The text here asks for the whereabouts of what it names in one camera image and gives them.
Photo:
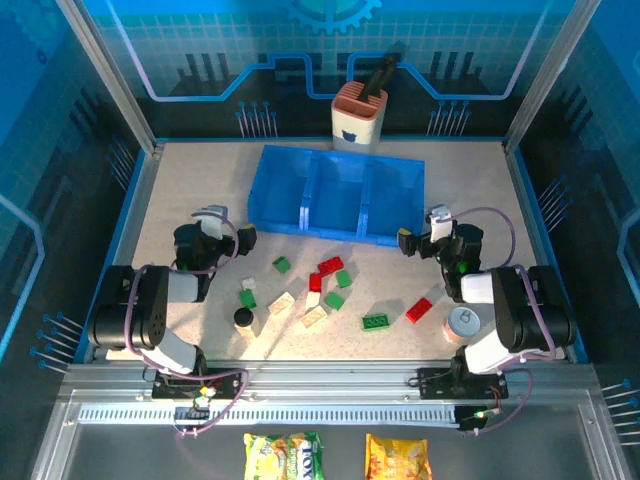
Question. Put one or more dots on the small white lego brick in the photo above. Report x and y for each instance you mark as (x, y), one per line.
(248, 284)

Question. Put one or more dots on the red long lego brick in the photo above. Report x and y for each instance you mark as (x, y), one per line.
(419, 310)
(331, 265)

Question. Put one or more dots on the small green lego brick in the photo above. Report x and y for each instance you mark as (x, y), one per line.
(281, 264)
(248, 298)
(343, 278)

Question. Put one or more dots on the small red lego brick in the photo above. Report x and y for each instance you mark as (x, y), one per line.
(315, 282)

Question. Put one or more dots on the green long lego brick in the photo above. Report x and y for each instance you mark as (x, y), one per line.
(376, 321)

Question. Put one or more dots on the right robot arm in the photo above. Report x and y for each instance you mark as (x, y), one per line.
(525, 315)

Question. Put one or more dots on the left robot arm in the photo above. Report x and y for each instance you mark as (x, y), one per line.
(125, 310)

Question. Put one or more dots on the blue three-compartment bin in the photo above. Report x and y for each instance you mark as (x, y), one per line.
(285, 190)

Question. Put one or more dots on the cream long lego brick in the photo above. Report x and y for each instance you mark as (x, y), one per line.
(313, 317)
(281, 303)

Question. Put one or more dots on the spice jar with black lid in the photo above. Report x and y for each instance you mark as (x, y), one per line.
(245, 320)

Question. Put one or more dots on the pink can with pull tab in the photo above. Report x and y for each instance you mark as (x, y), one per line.
(462, 322)

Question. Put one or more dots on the white sloped lego brick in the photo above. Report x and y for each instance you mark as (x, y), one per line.
(312, 299)

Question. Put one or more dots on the green sloped lego brick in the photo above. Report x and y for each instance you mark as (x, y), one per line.
(334, 301)

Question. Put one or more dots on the white knife block pink top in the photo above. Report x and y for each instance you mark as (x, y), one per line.
(357, 125)

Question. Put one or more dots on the black controller box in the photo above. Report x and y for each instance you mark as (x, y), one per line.
(472, 417)
(192, 417)

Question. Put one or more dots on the orange snack bag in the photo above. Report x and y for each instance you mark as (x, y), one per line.
(397, 457)

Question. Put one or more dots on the green yellow snack bag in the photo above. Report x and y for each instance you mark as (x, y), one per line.
(282, 457)

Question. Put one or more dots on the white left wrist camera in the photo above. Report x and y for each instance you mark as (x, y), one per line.
(214, 222)

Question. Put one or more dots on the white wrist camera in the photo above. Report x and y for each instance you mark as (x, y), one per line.
(439, 222)
(214, 222)

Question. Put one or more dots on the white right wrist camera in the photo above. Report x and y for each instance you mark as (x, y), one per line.
(439, 222)

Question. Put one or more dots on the aluminium side rail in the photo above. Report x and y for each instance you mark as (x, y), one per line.
(521, 182)
(131, 220)

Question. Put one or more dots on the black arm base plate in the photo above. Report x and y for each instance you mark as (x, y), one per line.
(225, 382)
(432, 384)

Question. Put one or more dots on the aluminium front frame rail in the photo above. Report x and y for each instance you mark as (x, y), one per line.
(325, 375)

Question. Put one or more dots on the aluminium frame post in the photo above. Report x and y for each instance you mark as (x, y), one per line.
(111, 75)
(550, 75)

